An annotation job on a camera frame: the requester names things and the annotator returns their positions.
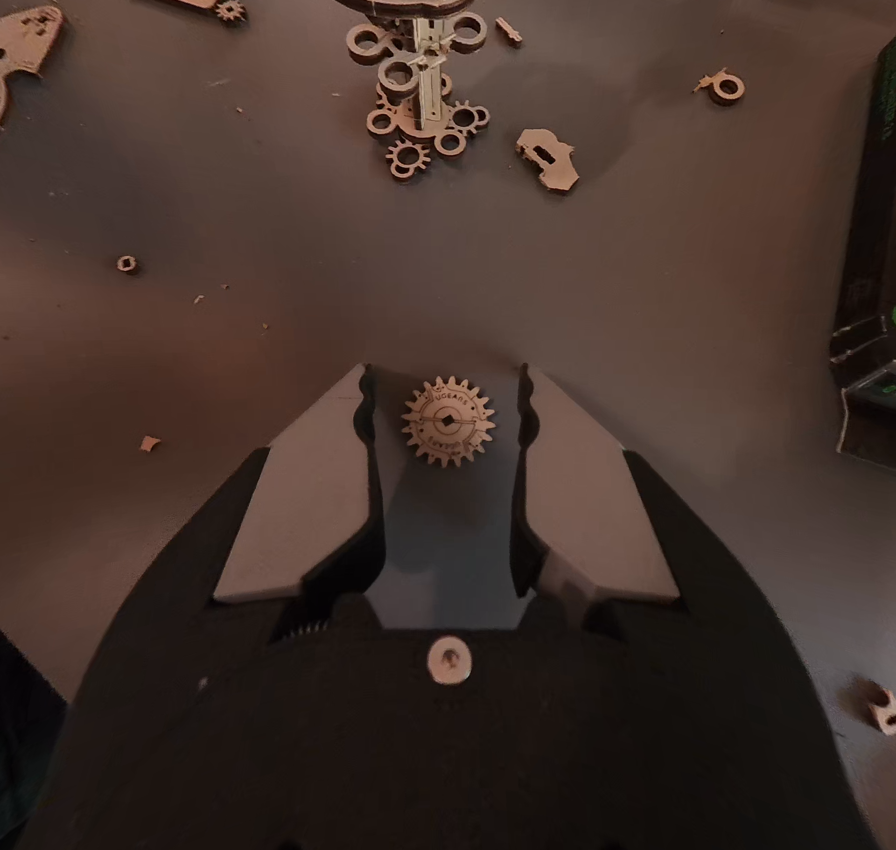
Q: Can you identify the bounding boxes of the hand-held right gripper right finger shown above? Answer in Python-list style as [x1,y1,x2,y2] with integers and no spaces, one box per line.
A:
[510,362,681,613]

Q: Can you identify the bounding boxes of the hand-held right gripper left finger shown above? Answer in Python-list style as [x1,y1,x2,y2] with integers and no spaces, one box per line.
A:
[212,362,387,604]

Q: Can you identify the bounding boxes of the engraved wooden gear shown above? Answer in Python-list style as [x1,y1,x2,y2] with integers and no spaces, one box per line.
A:
[400,374,497,468]

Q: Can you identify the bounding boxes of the wooden gear model assembly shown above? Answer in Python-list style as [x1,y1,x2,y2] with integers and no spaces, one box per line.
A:
[290,0,522,184]

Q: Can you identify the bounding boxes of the slotted wooden piece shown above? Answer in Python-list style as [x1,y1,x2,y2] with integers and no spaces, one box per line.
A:
[515,128,582,196]

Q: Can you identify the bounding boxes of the small pale wooden block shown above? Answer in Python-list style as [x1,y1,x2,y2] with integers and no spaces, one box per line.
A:
[867,681,896,737]

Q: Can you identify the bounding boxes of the black and green box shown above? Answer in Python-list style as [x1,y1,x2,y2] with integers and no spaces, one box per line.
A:
[829,45,896,473]

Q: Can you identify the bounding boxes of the wooden offcut with holes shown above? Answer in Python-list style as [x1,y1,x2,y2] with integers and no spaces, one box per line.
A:
[0,5,65,126]

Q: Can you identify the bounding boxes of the small wooden ring piece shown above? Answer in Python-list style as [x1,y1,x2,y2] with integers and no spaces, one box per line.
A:
[693,68,747,107]

